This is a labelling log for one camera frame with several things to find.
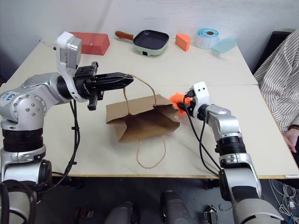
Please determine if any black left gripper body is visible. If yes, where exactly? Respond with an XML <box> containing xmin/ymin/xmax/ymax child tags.
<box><xmin>73</xmin><ymin>61</ymin><xmax>105</xmax><ymax>112</ymax></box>

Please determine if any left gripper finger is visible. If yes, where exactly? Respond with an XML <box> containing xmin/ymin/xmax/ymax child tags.
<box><xmin>96</xmin><ymin>80</ymin><xmax>133</xmax><ymax>93</ymax></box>
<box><xmin>96</xmin><ymin>72</ymin><xmax>135</xmax><ymax>84</ymax></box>

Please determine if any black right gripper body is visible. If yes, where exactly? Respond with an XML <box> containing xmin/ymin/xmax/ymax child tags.
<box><xmin>184</xmin><ymin>98</ymin><xmax>196</xmax><ymax>117</ymax></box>

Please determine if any orange plush toy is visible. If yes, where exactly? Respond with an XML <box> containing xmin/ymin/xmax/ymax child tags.
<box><xmin>168</xmin><ymin>92</ymin><xmax>188</xmax><ymax>116</ymax></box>

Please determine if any brown paper bag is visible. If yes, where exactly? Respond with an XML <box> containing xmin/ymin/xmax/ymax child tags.
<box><xmin>105</xmin><ymin>74</ymin><xmax>181</xmax><ymax>170</ymax></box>

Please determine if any person's bare hand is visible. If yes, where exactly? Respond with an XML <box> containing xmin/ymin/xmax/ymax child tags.
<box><xmin>283</xmin><ymin>126</ymin><xmax>299</xmax><ymax>154</ymax></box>

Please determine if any red box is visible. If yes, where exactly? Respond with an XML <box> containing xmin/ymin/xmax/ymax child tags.
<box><xmin>68</xmin><ymin>32</ymin><xmax>111</xmax><ymax>56</ymax></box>

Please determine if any mint green electric frying pan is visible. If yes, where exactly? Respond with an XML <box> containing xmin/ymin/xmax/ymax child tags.
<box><xmin>114</xmin><ymin>29</ymin><xmax>170</xmax><ymax>57</ymax></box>

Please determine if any clear plastic piece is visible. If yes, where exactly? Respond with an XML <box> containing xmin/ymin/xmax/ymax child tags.
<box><xmin>38</xmin><ymin>37</ymin><xmax>58</xmax><ymax>51</ymax></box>

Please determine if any orange wedge block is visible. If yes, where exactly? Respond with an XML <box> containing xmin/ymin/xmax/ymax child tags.
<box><xmin>175</xmin><ymin>33</ymin><xmax>191</xmax><ymax>52</ymax></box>

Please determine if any light blue translucent block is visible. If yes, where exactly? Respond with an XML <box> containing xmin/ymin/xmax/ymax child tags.
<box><xmin>211</xmin><ymin>37</ymin><xmax>238</xmax><ymax>57</ymax></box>

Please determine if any white label roll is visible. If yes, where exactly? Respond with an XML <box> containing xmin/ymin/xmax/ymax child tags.
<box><xmin>194</xmin><ymin>28</ymin><xmax>221</xmax><ymax>50</ymax></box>

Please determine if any person in striped shirt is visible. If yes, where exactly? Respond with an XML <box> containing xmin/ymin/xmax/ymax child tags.
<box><xmin>253</xmin><ymin>28</ymin><xmax>299</xmax><ymax>134</ymax></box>

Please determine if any black chair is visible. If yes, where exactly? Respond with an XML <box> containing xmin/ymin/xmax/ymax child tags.
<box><xmin>251</xmin><ymin>29</ymin><xmax>297</xmax><ymax>76</ymax></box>

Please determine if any dark rounded shape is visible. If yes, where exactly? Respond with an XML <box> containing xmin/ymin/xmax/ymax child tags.
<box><xmin>109</xmin><ymin>201</ymin><xmax>134</xmax><ymax>224</ymax></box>
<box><xmin>160</xmin><ymin>189</ymin><xmax>192</xmax><ymax>224</ymax></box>

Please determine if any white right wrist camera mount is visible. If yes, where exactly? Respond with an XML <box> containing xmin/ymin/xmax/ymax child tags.
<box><xmin>188</xmin><ymin>81</ymin><xmax>210</xmax><ymax>117</ymax></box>

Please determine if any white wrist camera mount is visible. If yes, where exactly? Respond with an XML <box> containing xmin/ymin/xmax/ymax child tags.
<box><xmin>56</xmin><ymin>31</ymin><xmax>87</xmax><ymax>103</ymax></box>
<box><xmin>188</xmin><ymin>81</ymin><xmax>210</xmax><ymax>117</ymax></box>

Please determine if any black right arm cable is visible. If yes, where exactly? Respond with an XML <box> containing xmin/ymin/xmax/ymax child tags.
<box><xmin>183</xmin><ymin>91</ymin><xmax>223</xmax><ymax>177</ymax></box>

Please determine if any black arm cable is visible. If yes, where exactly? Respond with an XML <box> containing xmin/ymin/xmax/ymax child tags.
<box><xmin>39</xmin><ymin>99</ymin><xmax>81</xmax><ymax>198</ymax></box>
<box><xmin>183</xmin><ymin>91</ymin><xmax>223</xmax><ymax>177</ymax></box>

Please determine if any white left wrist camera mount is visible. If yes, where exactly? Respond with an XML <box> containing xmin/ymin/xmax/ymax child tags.
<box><xmin>56</xmin><ymin>31</ymin><xmax>87</xmax><ymax>103</ymax></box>

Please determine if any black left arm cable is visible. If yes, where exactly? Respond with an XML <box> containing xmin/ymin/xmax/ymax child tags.
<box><xmin>39</xmin><ymin>99</ymin><xmax>81</xmax><ymax>198</ymax></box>

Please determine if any small metal bracket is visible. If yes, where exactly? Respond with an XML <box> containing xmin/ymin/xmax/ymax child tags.
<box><xmin>203</xmin><ymin>204</ymin><xmax>220</xmax><ymax>224</ymax></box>

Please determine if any white cable bundle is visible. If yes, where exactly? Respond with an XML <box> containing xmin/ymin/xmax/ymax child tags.
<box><xmin>268</xmin><ymin>179</ymin><xmax>299</xmax><ymax>224</ymax></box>

